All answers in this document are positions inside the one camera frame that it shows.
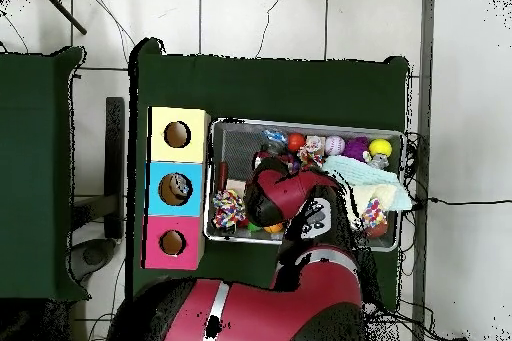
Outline red maraca rattle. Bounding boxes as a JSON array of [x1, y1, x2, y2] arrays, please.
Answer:
[[285, 132, 308, 154]]

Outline mint knitted cloth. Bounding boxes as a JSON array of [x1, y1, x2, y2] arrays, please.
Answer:
[[321, 156, 401, 190]]

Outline multicoloured patterned cloth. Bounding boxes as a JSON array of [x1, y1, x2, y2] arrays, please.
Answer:
[[361, 199, 389, 232]]

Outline cream knitted cloth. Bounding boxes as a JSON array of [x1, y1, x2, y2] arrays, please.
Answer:
[[351, 184, 414, 214]]

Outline clear shallow mesh bin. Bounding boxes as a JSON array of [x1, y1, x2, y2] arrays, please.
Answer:
[[203, 120, 406, 254]]

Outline wooden box with three holes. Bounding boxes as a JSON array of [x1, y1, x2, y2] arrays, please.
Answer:
[[143, 106, 212, 271]]

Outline dark red sausage toy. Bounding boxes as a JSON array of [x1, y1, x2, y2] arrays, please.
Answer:
[[215, 161, 230, 192]]

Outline floral patterned fabric knot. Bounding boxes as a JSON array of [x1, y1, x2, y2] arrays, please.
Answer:
[[300, 136, 325, 160]]

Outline dark green tablecloth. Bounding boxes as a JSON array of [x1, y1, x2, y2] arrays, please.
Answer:
[[127, 36, 411, 314]]

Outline white baseball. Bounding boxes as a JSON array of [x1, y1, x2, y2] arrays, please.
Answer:
[[323, 135, 346, 158]]

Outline purple monster toy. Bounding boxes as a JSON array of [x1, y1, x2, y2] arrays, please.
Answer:
[[343, 137, 370, 163]]

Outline yellow ball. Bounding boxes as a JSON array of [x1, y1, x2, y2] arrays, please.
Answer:
[[367, 138, 393, 159]]

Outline black panel stand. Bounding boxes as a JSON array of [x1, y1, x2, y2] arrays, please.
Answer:
[[103, 96, 128, 240]]

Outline grey round stand base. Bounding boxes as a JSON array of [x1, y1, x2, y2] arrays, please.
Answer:
[[70, 236, 118, 280]]

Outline dark green side cloth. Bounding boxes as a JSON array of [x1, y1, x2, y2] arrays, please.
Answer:
[[0, 44, 88, 304]]

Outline black rod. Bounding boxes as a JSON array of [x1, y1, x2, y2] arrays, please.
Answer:
[[35, 0, 89, 37]]

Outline multicoloured rope toy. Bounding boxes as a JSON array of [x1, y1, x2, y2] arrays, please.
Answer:
[[211, 190, 248, 230]]

